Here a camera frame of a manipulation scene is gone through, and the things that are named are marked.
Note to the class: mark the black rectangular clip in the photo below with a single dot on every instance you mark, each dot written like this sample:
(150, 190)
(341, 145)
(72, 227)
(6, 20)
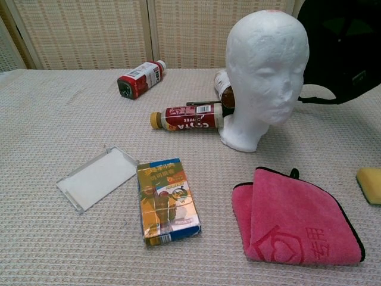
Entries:
(202, 103)

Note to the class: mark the white woven tablecloth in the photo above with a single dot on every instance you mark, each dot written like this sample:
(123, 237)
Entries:
(59, 119)

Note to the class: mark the black baseball cap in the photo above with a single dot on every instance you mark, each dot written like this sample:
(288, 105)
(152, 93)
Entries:
(342, 44)

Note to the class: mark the folded pink towel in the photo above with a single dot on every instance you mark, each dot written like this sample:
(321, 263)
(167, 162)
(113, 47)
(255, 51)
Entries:
(291, 214)

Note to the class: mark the brown tea bottle yellow cap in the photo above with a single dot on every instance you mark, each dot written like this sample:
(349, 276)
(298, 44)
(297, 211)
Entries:
(224, 86)

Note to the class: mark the red coffee bottle gold cap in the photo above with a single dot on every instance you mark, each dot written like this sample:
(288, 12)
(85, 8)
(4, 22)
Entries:
(190, 119)

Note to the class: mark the woven folding screen panel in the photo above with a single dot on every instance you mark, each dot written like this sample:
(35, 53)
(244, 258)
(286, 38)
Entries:
(193, 32)
(9, 44)
(89, 32)

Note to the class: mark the red juice bottle white cap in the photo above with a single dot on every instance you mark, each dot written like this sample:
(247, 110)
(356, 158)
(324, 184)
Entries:
(140, 79)

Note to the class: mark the yellow sponge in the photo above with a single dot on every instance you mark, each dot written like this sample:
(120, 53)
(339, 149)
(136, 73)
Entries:
(370, 183)

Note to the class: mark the white foam mannequin head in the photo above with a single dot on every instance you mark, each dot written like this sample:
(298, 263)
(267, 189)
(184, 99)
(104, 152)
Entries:
(262, 59)

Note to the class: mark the colourful drink carton box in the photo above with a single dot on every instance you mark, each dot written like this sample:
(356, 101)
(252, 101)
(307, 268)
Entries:
(166, 199)

